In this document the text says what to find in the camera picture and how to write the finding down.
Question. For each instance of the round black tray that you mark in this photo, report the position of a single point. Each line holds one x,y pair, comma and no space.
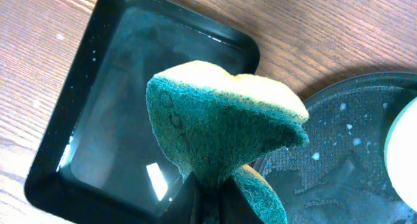
340,177

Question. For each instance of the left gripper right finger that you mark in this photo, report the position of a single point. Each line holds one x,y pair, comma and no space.
234,207

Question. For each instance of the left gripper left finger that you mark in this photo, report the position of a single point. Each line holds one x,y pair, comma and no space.
186,206

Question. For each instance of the green yellow sponge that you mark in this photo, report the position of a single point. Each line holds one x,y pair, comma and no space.
214,124

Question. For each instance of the light green plate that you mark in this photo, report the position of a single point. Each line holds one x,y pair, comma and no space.
400,154

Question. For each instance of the rectangular black tray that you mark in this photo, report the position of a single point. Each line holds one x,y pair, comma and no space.
98,161

